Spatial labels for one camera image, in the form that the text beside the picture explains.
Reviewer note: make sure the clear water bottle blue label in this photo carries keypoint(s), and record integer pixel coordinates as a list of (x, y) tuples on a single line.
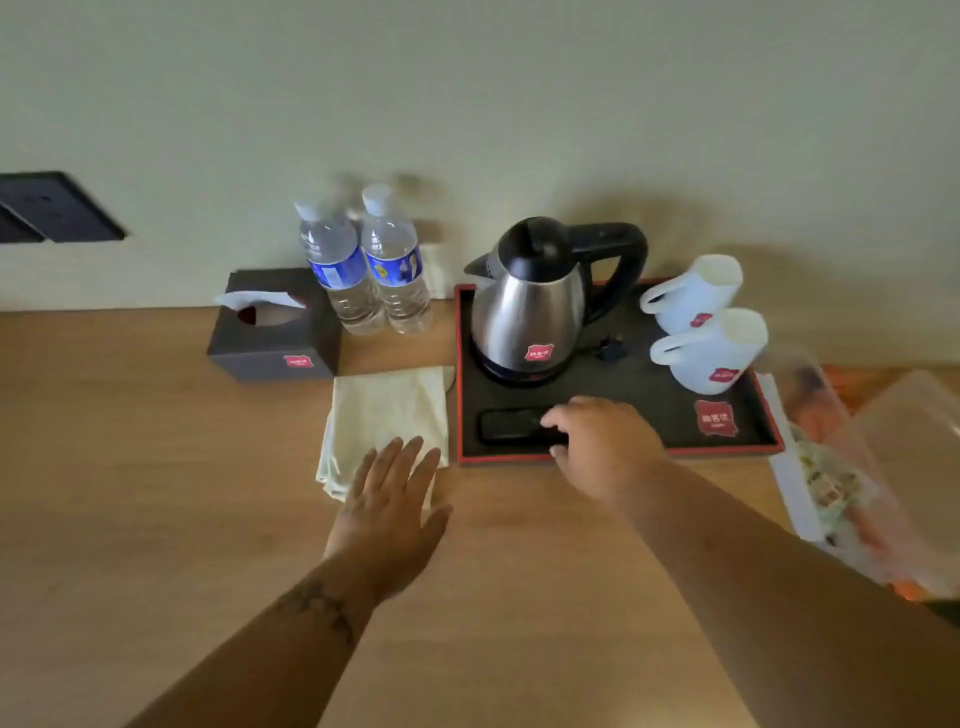
[(396, 262), (341, 270)]

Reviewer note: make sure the white mug red label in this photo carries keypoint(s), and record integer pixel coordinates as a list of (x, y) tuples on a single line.
[(720, 349), (697, 289)]

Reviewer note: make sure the person's right forearm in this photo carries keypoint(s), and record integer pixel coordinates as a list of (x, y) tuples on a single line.
[(787, 622)]

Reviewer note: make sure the person's right hand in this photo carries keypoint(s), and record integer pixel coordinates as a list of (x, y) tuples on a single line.
[(607, 450)]

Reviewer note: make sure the clear plastic bag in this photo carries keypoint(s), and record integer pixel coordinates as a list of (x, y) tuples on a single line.
[(885, 487)]

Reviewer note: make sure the black remote control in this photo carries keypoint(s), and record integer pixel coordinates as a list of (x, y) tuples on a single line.
[(510, 426)]

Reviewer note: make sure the white paper card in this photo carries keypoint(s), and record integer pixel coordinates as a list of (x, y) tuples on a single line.
[(439, 274)]

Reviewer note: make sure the pale yellow cloth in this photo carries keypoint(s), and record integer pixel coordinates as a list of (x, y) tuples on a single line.
[(382, 412)]

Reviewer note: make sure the black kettle base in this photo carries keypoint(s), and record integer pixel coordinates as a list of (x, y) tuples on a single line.
[(495, 371)]

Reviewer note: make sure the white tissue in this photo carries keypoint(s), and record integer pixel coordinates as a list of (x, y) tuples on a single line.
[(259, 300)]

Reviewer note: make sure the person's left forearm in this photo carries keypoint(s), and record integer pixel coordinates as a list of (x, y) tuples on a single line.
[(277, 660)]

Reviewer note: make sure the black power plug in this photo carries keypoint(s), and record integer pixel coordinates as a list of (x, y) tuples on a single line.
[(611, 349)]

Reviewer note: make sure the person's left hand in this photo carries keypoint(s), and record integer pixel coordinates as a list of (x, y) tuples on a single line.
[(386, 517)]

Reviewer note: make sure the steel electric kettle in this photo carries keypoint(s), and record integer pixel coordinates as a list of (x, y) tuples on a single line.
[(529, 307)]

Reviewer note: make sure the black tray with red rim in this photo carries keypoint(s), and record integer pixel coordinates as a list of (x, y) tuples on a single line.
[(645, 397)]

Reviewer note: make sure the dark grey tissue box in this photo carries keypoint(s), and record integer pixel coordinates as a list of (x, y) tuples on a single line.
[(262, 349)]

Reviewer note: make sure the black wall socket panel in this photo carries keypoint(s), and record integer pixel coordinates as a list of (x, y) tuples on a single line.
[(60, 206)]

